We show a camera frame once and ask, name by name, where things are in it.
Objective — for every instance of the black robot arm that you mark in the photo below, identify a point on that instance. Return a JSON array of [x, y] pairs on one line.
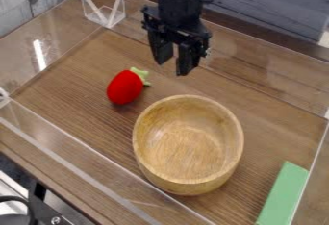
[[174, 24]]

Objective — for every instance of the black metal table bracket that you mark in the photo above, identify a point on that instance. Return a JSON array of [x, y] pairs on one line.
[[45, 215]]

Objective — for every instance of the clear acrylic front panel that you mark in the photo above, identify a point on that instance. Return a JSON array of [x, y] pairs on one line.
[[111, 195]]

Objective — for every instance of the clear acrylic corner bracket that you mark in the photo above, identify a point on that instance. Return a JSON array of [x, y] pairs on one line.
[[105, 16]]

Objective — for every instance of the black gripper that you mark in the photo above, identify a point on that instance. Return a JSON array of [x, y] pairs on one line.
[[164, 35]]

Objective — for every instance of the wooden bowl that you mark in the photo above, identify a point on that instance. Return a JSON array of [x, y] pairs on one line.
[[188, 143]]

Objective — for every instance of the green rectangular block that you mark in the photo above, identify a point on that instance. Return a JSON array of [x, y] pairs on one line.
[[281, 201]]

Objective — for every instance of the red plush strawberry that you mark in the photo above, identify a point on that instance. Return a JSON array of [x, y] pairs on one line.
[[125, 86]]

